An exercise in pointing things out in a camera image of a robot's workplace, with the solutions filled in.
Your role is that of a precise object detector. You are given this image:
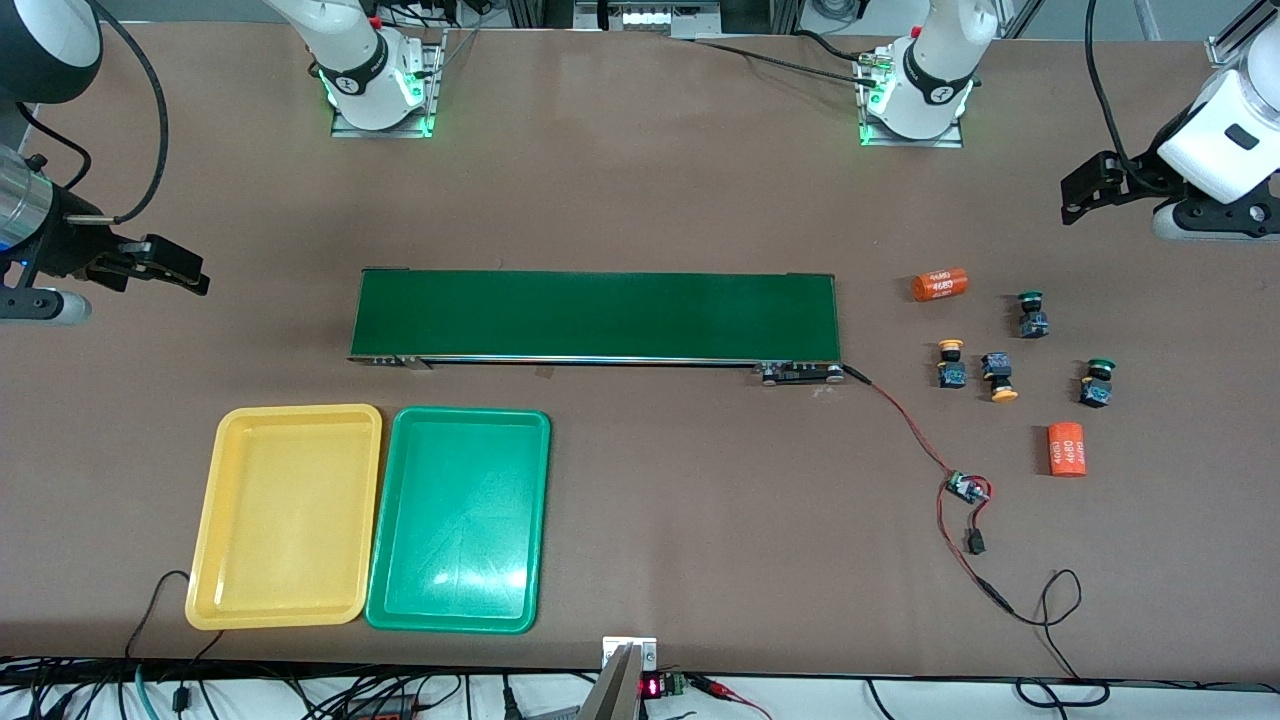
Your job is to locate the orange cylinder with 4680 print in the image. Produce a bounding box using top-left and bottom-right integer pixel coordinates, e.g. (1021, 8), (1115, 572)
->
(911, 267), (971, 303)
(1046, 422), (1087, 478)

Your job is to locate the yellow plastic tray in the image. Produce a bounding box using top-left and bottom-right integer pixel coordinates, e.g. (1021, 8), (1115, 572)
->
(185, 403), (384, 631)

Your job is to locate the green plastic tray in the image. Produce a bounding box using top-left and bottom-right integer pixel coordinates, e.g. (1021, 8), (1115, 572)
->
(364, 405), (553, 635)

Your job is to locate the green conveyor belt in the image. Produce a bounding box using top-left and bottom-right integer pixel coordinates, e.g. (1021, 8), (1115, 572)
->
(347, 268), (846, 386)

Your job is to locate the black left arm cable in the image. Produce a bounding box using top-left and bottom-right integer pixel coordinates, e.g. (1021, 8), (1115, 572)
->
(1085, 0), (1171, 191)

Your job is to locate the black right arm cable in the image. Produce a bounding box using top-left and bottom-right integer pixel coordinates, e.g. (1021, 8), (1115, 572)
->
(88, 0), (169, 223)

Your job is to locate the aluminium frame corner post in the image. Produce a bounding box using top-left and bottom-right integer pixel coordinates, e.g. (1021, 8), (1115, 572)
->
(1205, 0), (1280, 66)

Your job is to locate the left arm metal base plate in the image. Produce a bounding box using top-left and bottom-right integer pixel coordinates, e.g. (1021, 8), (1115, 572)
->
(858, 50), (966, 149)

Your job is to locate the red and black wire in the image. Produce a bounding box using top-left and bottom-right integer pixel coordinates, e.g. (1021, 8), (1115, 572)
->
(843, 365), (1016, 613)

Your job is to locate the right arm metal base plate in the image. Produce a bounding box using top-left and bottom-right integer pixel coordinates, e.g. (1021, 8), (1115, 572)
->
(330, 28), (443, 139)

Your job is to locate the thin black cable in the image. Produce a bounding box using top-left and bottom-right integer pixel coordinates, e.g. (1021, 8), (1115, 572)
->
(125, 570), (226, 661)

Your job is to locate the black cable between arm bases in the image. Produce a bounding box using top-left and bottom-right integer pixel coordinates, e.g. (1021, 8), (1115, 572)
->
(690, 30), (881, 91)

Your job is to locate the looped black cable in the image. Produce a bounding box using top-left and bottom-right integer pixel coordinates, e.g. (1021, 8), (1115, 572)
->
(1010, 568), (1111, 709)

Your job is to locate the metal frame with white lights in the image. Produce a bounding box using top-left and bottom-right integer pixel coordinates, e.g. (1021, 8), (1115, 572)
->
(573, 0), (723, 36)

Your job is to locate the red clip lead wire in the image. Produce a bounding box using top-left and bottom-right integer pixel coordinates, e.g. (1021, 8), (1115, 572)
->
(695, 676), (773, 720)

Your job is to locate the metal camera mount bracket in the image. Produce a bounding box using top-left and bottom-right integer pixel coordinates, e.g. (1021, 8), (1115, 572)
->
(575, 635), (659, 720)

